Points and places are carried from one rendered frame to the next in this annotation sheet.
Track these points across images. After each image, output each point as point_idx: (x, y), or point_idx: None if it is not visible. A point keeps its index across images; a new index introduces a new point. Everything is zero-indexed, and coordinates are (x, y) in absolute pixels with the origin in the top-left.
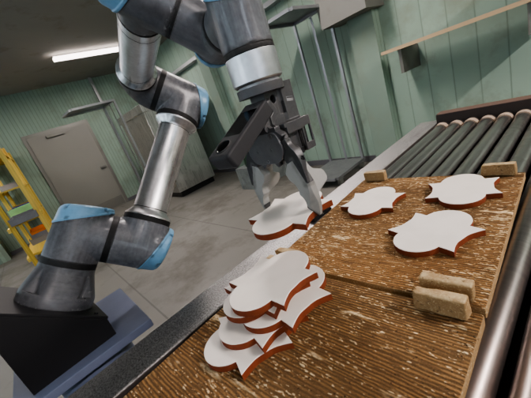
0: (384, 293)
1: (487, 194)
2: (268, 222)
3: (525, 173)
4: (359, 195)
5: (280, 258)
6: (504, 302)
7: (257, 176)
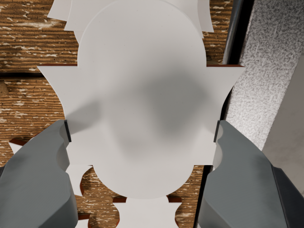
0: (36, 68)
1: None
2: (158, 59)
3: None
4: (168, 223)
5: None
6: None
7: (249, 197)
